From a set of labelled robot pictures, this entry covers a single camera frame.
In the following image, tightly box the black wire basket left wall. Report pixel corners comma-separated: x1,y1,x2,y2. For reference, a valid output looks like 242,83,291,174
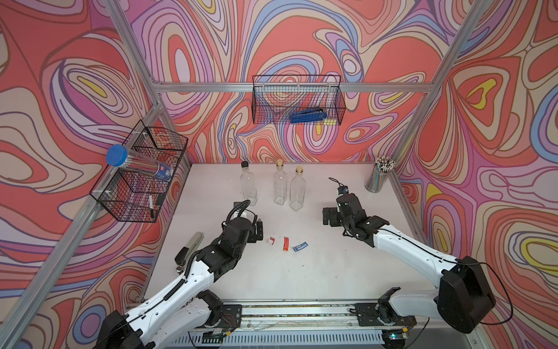
90,121,188,223

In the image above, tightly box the black marker in basket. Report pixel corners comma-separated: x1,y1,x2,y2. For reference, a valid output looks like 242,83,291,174
148,195,155,220

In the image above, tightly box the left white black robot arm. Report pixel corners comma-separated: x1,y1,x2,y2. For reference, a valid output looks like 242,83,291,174
95,199,258,348

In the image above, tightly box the clear bottle with black cap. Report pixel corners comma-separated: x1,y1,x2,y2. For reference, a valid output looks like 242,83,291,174
240,161,258,206

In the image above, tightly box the blue bottle label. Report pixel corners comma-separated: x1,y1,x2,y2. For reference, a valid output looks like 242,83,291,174
293,242,308,252

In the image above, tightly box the black wire basket back wall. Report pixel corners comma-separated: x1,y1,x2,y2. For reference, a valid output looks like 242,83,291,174
251,73,346,126

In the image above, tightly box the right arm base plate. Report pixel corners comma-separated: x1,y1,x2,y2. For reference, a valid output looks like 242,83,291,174
349,302,417,328

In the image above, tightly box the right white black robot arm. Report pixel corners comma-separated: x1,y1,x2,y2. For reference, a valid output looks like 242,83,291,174
322,193,496,334

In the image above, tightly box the clear bottle red label cork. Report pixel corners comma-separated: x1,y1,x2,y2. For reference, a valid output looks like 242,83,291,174
273,159,288,206

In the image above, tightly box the blue tool in basket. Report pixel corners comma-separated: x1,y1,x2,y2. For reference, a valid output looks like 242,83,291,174
289,108,328,124

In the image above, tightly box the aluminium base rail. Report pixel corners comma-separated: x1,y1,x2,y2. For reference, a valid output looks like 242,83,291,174
126,299,472,332

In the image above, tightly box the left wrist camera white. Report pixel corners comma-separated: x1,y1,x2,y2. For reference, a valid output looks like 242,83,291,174
237,209,257,221

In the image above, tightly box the black wire basket wall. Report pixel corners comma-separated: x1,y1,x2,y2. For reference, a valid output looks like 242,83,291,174
90,121,188,223
251,73,346,126

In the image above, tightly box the grey black stapler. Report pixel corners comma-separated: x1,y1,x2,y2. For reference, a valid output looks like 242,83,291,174
174,232,204,267

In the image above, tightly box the clear tube with blue cap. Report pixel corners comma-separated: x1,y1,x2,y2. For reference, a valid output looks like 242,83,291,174
105,145,173,182

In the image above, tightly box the metal cup with pencils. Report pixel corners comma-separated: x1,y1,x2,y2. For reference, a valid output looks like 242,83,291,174
365,156,395,193

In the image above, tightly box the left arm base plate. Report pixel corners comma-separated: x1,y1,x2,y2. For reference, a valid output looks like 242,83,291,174
196,304,243,331

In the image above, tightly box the clear bottle blue label cork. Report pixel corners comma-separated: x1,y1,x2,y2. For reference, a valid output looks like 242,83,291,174
289,166,306,212

